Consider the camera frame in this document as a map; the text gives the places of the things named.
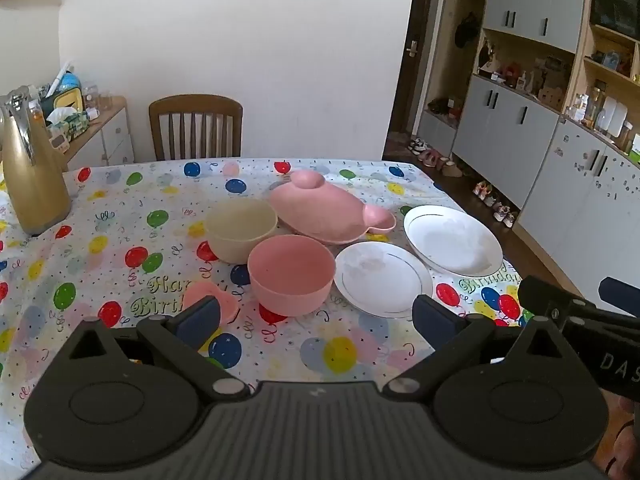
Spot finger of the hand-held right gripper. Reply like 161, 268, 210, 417
517, 275, 601, 332
598, 276, 640, 319

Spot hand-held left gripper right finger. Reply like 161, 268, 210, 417
382, 295, 576, 404

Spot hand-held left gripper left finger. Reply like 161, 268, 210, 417
62, 295, 250, 404

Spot pink heart-shaped dish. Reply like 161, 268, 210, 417
181, 281, 240, 325

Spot small white plate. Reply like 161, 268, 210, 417
334, 241, 434, 320

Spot large white plate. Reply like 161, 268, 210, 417
403, 204, 504, 278

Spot cream bowl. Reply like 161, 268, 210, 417
205, 198, 279, 265

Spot pink bowl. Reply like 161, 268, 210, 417
247, 234, 337, 318

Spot pink mouse-shaped plate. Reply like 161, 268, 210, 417
266, 170, 398, 246

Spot person's right hand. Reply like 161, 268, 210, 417
601, 393, 640, 480

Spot balloon printed tablecloth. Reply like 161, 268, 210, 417
0, 157, 538, 480

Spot pile of shoes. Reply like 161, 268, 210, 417
406, 136, 467, 177

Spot white plastic container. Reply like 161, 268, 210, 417
597, 97, 630, 137

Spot amber glass jar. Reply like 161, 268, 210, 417
585, 87, 604, 129

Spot wooden toy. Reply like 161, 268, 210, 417
538, 83, 565, 111

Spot white wooden-top side cabinet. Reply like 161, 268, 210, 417
60, 96, 136, 172

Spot gold thermos jug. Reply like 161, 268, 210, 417
0, 86, 74, 237

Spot brown wooden chair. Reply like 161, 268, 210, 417
148, 94, 244, 162

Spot green tissue box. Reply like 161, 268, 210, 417
46, 107, 92, 142

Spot dark wooden door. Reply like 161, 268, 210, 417
382, 0, 447, 162

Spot clear glass jars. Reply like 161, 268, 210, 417
82, 84, 114, 117

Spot orange drink bottle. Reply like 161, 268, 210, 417
27, 100, 46, 136

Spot blue yellow cartoon box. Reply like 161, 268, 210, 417
40, 72, 86, 117

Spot grey and wood wall cabinet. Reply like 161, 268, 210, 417
417, 0, 640, 333

